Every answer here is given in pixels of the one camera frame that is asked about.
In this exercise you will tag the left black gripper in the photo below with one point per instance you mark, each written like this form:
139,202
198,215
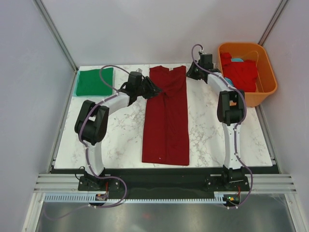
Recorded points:
152,90

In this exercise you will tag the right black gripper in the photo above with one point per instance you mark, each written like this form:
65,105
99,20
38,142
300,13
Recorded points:
190,74

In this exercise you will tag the dark red t shirt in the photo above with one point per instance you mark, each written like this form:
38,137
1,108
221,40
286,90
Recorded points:
165,133

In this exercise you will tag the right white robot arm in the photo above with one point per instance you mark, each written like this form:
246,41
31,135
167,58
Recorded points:
231,109

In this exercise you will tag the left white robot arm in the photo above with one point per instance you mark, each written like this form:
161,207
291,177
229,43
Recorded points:
92,121

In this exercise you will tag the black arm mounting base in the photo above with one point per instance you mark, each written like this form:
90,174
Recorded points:
159,180

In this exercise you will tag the light blue t shirt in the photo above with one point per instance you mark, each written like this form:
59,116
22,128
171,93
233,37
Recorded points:
233,60

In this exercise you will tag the bright red t shirt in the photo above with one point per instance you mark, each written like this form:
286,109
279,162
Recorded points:
243,74

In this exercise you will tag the folded green t shirt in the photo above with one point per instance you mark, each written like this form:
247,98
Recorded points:
90,83

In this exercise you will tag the orange plastic basket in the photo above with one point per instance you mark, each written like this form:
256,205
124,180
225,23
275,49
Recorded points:
266,83

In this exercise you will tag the folded teal t shirt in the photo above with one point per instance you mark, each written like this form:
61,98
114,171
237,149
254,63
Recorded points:
76,84

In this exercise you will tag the right aluminium frame post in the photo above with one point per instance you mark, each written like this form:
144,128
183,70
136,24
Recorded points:
272,23

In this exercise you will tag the aluminium frame post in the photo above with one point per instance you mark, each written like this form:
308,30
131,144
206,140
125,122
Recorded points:
56,34
272,23

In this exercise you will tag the aluminium rail profile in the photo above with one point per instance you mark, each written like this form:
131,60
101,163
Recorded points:
262,183

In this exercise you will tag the left aluminium frame post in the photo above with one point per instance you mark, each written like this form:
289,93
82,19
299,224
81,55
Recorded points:
56,34

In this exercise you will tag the white slotted cable duct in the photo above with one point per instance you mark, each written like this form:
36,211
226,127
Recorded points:
142,197

